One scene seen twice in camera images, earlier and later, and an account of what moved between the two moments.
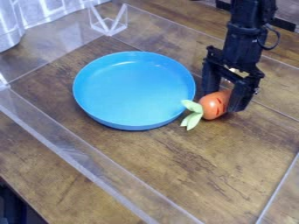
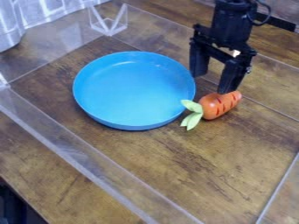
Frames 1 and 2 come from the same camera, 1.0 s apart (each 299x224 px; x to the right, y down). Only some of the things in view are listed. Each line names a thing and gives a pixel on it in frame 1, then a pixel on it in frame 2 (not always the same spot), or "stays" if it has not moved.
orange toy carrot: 209,108 stays
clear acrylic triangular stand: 108,26 stays
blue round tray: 132,90 stays
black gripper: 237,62 -> 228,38
